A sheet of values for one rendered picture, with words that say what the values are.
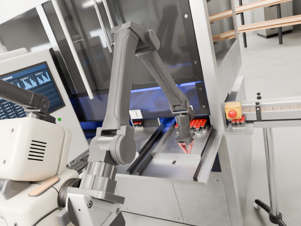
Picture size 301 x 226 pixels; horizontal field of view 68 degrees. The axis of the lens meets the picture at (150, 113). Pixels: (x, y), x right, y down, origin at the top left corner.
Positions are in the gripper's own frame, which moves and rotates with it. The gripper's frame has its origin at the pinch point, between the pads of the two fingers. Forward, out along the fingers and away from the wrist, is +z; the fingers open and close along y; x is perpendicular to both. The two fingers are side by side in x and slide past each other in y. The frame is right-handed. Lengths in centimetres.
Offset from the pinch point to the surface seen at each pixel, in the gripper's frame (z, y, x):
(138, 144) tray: 0.5, 10.6, 34.9
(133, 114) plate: -15.4, 21.6, 42.2
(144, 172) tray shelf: 4.8, -12.8, 18.0
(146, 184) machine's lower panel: 42, 32, 50
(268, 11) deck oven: -141, 808, -28
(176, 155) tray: 0.2, -1.9, 5.4
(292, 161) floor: 67, 133, -48
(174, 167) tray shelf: 3.7, -7.5, 4.4
